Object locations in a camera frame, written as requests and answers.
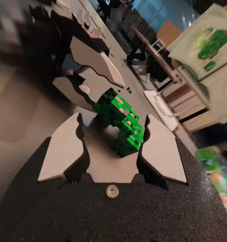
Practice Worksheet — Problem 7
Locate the wooden desk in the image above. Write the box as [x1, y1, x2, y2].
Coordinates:
[130, 25, 183, 83]

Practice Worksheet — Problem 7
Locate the large green lego assembly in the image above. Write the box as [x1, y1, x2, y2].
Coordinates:
[92, 87, 144, 158]

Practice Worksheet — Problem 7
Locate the green cardboard lego box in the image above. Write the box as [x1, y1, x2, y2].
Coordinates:
[196, 146, 227, 235]

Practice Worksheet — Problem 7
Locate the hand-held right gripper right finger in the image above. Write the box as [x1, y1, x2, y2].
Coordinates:
[137, 114, 188, 185]

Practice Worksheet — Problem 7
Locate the open instruction booklet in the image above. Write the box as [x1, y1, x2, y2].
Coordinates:
[167, 3, 227, 124]

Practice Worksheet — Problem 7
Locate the white flat pad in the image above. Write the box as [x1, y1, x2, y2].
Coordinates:
[144, 90, 179, 131]

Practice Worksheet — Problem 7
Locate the tan chair back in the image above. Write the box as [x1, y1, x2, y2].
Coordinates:
[156, 20, 182, 48]

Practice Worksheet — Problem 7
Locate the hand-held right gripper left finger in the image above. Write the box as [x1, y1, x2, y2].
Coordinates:
[38, 112, 90, 183]

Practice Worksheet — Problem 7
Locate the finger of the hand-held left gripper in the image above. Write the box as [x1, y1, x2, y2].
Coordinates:
[70, 36, 125, 88]
[52, 75, 97, 114]

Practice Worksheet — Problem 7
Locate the wooden drawer cabinet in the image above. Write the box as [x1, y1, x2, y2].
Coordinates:
[163, 83, 209, 133]

